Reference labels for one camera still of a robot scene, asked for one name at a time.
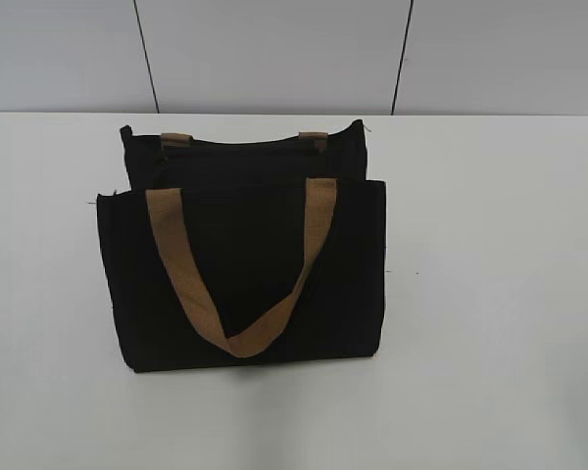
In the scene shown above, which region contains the black canvas tote bag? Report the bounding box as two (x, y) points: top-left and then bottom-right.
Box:
(96, 120), (386, 373)

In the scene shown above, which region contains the tan front bag handle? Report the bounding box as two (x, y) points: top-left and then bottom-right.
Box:
(145, 178), (338, 358)

